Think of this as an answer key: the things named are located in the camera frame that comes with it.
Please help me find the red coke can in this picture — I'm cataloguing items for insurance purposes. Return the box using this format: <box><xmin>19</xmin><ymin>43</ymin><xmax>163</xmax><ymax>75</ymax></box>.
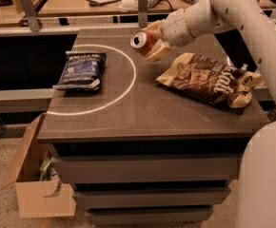
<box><xmin>130</xmin><ymin>29</ymin><xmax>157</xmax><ymax>56</ymax></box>

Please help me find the grey drawer cabinet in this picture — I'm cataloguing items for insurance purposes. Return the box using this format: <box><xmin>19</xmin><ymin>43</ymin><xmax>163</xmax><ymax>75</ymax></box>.
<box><xmin>38</xmin><ymin>28</ymin><xmax>269</xmax><ymax>225</ymax></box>

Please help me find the brown yellow chip bag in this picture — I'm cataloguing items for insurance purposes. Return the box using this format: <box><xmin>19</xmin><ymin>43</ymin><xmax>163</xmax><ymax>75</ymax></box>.
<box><xmin>156</xmin><ymin>52</ymin><xmax>264</xmax><ymax>108</ymax></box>

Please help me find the green packet in box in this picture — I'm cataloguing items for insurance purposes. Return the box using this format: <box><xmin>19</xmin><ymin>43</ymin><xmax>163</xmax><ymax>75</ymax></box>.
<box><xmin>39</xmin><ymin>157</ymin><xmax>51</xmax><ymax>181</ymax></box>

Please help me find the left metal bracket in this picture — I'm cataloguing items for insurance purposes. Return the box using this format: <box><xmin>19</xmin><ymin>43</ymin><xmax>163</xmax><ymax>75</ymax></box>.
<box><xmin>19</xmin><ymin>0</ymin><xmax>41</xmax><ymax>32</ymax></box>

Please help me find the cardboard box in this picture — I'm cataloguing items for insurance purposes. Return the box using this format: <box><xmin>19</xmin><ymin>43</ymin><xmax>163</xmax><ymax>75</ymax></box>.
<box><xmin>2</xmin><ymin>114</ymin><xmax>76</xmax><ymax>219</ymax></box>

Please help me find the blue potato chip bag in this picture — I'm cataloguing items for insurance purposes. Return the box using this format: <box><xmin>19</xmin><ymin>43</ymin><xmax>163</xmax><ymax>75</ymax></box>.
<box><xmin>53</xmin><ymin>51</ymin><xmax>107</xmax><ymax>90</ymax></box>

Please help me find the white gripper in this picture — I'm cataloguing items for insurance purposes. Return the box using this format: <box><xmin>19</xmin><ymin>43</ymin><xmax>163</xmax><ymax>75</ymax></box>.
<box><xmin>144</xmin><ymin>9</ymin><xmax>194</xmax><ymax>62</ymax></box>

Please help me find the metal bracket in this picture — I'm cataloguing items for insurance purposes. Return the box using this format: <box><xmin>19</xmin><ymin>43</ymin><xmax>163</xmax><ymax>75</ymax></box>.
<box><xmin>138</xmin><ymin>0</ymin><xmax>148</xmax><ymax>28</ymax></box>
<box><xmin>19</xmin><ymin>0</ymin><xmax>41</xmax><ymax>32</ymax></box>

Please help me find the middle metal bracket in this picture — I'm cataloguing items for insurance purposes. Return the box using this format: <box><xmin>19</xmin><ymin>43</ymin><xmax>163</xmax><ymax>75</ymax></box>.
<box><xmin>138</xmin><ymin>0</ymin><xmax>148</xmax><ymax>28</ymax></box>

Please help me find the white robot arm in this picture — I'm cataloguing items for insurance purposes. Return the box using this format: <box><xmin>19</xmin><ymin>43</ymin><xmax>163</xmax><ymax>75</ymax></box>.
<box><xmin>146</xmin><ymin>0</ymin><xmax>276</xmax><ymax>228</ymax></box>

